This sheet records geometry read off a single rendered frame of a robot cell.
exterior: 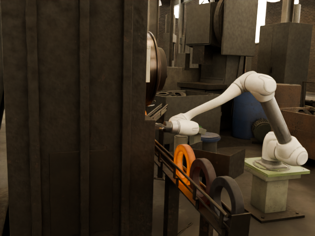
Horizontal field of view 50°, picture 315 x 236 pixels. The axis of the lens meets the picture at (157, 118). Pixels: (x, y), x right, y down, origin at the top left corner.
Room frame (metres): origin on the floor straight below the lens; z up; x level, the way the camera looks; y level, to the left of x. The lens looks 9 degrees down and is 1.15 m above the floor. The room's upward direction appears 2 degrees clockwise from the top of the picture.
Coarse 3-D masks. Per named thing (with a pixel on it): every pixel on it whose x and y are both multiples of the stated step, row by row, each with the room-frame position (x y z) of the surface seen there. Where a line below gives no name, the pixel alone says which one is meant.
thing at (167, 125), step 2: (164, 122) 2.22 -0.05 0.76; (166, 122) 2.20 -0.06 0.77; (168, 122) 2.20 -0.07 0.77; (170, 122) 2.21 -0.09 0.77; (164, 124) 2.22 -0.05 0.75; (166, 124) 2.19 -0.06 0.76; (168, 124) 2.19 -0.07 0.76; (170, 124) 2.19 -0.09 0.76; (164, 126) 2.17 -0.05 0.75; (166, 126) 2.18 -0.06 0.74; (168, 126) 2.18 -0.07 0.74; (170, 126) 2.19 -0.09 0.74; (164, 128) 2.17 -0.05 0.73; (166, 128) 2.18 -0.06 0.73; (168, 128) 2.18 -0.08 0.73; (170, 128) 2.19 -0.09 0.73; (164, 130) 2.20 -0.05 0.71; (166, 130) 2.18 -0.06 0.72; (168, 130) 2.19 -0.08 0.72; (170, 130) 2.19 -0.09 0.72; (164, 132) 2.21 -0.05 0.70; (166, 132) 2.20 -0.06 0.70; (168, 132) 2.20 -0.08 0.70
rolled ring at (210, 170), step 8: (200, 160) 1.30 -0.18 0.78; (208, 160) 1.29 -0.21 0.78; (192, 168) 1.36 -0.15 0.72; (200, 168) 1.35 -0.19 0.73; (208, 168) 1.25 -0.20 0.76; (192, 176) 1.36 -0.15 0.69; (208, 176) 1.23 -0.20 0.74; (192, 184) 1.35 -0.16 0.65; (208, 184) 1.22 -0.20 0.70; (200, 192) 1.32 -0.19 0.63; (208, 192) 1.22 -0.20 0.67; (208, 200) 1.23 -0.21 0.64
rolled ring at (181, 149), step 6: (180, 144) 1.49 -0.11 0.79; (186, 144) 1.49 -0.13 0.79; (180, 150) 1.48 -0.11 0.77; (186, 150) 1.43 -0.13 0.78; (192, 150) 1.43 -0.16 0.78; (174, 156) 1.55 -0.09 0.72; (180, 156) 1.53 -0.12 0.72; (186, 156) 1.42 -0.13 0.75; (192, 156) 1.41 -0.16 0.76; (174, 162) 1.54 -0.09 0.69; (180, 162) 1.54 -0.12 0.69; (180, 168) 1.53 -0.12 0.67; (180, 174) 1.50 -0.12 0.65; (186, 180) 1.41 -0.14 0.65
